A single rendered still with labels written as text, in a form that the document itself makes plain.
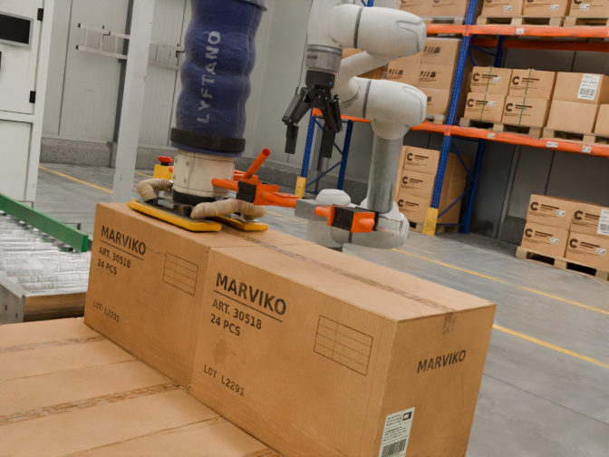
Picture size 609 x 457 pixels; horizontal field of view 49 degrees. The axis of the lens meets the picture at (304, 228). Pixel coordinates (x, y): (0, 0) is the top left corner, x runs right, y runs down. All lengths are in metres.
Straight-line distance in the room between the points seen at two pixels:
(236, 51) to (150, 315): 0.79
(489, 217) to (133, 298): 9.25
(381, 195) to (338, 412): 1.19
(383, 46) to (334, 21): 0.13
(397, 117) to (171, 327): 0.97
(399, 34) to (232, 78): 0.54
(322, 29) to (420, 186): 8.49
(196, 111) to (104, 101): 10.51
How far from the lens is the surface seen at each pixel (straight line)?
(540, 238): 9.23
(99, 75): 12.38
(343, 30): 1.69
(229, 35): 1.97
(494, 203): 10.91
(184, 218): 1.92
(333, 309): 1.42
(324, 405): 1.47
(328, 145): 1.78
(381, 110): 2.19
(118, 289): 2.10
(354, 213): 1.58
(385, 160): 2.35
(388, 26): 1.68
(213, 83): 1.95
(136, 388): 1.84
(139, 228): 2.00
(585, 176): 10.41
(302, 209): 1.71
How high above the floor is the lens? 1.28
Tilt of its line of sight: 9 degrees down
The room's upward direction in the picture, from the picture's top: 9 degrees clockwise
